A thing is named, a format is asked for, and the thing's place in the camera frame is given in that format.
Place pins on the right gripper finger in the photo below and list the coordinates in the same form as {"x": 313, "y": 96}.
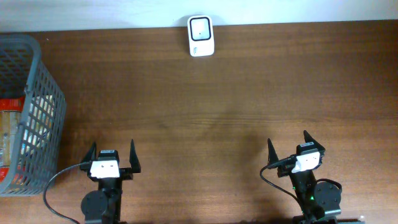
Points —
{"x": 272, "y": 155}
{"x": 308, "y": 138}

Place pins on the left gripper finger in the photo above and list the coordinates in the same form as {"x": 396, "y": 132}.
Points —
{"x": 133, "y": 159}
{"x": 91, "y": 154}

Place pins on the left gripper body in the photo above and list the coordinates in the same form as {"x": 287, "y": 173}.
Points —
{"x": 125, "y": 172}

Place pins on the yellow snack bag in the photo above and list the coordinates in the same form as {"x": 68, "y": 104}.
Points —
{"x": 39, "y": 124}

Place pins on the orange spaghetti packet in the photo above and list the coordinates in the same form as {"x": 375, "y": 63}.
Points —
{"x": 11, "y": 110}

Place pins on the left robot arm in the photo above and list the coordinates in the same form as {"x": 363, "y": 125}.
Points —
{"x": 104, "y": 204}

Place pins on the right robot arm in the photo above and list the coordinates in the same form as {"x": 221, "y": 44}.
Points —
{"x": 318, "y": 199}

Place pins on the white barcode scanner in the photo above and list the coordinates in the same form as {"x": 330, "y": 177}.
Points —
{"x": 200, "y": 36}

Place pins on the grey plastic mesh basket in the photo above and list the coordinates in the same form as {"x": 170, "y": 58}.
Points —
{"x": 23, "y": 73}

